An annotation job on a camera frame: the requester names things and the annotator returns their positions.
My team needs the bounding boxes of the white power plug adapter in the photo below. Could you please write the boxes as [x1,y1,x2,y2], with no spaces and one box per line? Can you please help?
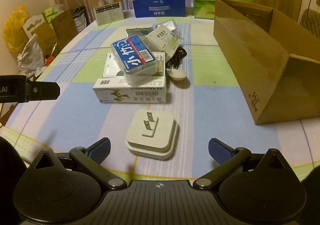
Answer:
[125,109,178,161]

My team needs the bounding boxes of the white green medicine box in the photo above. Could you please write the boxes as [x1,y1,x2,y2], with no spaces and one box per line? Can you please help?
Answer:
[93,76,167,103]

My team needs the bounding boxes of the white phone box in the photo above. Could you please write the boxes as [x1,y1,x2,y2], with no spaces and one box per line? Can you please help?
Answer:
[103,53,165,77]

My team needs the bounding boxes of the small white spoon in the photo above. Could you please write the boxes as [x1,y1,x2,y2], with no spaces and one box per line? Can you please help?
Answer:
[169,68,188,81]

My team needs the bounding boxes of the clear blue-label plastic box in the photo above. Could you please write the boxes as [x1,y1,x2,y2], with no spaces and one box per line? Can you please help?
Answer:
[111,35,158,84]

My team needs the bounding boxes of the black audio cable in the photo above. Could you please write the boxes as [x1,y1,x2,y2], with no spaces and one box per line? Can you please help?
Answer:
[165,46,188,70]

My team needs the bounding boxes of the dark green foil pouch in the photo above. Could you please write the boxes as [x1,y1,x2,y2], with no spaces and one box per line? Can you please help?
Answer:
[126,27,154,38]

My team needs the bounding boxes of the white green pill box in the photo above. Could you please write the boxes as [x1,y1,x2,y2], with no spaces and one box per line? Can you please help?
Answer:
[143,25,181,59]

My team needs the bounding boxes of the crumpled white plastic bag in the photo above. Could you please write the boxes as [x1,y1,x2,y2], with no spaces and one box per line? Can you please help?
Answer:
[17,34,47,77]

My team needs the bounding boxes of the yellow plastic bag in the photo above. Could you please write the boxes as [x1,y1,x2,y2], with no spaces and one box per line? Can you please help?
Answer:
[3,5,29,53]

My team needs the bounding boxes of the brown cardboard boxes stack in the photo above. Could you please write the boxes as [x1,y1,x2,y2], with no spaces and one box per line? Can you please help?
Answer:
[21,9,78,57]

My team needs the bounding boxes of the checked tablecloth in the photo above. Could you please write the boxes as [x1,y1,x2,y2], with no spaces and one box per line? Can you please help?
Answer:
[1,16,319,179]

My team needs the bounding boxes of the white striped bag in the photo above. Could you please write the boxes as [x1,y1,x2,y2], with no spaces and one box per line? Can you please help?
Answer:
[71,6,87,33]

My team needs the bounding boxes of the large brown cardboard box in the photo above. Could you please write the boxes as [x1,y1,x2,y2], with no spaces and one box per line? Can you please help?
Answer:
[214,0,319,125]

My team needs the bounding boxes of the white product box with photo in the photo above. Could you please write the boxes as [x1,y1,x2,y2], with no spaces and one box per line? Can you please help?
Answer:
[91,0,124,26]

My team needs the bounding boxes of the silver foil packet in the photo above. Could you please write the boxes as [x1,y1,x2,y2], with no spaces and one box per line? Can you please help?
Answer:
[152,20,177,32]

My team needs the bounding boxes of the dark blue milk carton box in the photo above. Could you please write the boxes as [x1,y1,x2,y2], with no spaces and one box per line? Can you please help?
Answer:
[132,0,185,18]

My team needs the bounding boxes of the quilted chair back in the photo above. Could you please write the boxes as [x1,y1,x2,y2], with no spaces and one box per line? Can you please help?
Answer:
[300,9,320,38]

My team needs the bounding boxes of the orange handled screwdriver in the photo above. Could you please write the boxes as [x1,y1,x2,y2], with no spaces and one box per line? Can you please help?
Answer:
[46,43,57,67]

